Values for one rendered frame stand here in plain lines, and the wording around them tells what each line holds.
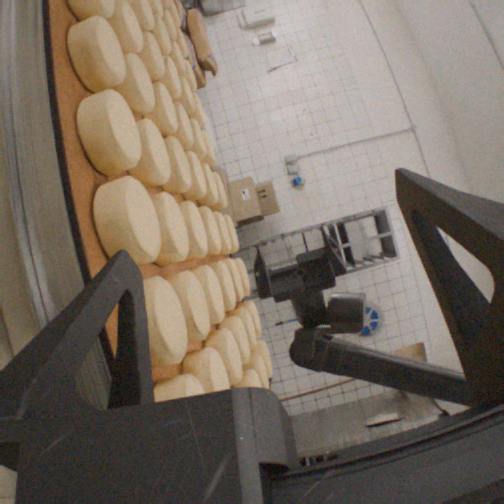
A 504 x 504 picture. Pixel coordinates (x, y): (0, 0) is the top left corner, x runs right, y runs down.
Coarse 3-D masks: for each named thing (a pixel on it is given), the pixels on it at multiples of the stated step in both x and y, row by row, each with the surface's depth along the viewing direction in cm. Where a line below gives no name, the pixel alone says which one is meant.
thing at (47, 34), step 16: (48, 0) 18; (48, 16) 18; (48, 32) 18; (48, 48) 18; (48, 64) 18; (48, 80) 18; (64, 144) 18; (64, 160) 18; (64, 176) 18; (64, 192) 18; (80, 240) 18; (80, 256) 18; (112, 352) 18; (112, 368) 18
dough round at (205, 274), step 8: (192, 272) 34; (200, 272) 33; (208, 272) 34; (200, 280) 33; (208, 280) 33; (216, 280) 36; (208, 288) 33; (216, 288) 35; (208, 296) 32; (216, 296) 35; (208, 304) 32; (216, 304) 34; (216, 312) 33; (224, 312) 36; (216, 320) 33
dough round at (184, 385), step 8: (176, 376) 23; (184, 376) 22; (192, 376) 23; (160, 384) 22; (168, 384) 22; (176, 384) 21; (184, 384) 22; (192, 384) 23; (200, 384) 24; (160, 392) 21; (168, 392) 21; (176, 392) 21; (184, 392) 21; (192, 392) 22; (200, 392) 23; (160, 400) 21
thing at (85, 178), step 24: (72, 24) 22; (72, 72) 21; (72, 96) 21; (72, 120) 20; (72, 144) 20; (72, 168) 19; (96, 240) 20; (96, 264) 20; (144, 264) 26; (192, 264) 37
